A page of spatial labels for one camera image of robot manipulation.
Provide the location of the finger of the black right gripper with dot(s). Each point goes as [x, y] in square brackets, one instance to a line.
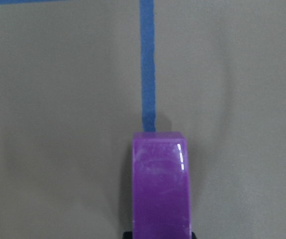
[193, 236]

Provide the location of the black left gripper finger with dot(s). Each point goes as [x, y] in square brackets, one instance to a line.
[127, 235]

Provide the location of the purple trapezoid block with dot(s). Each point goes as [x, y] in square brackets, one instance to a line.
[160, 186]

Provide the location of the brown paper table mat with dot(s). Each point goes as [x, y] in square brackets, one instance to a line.
[70, 101]

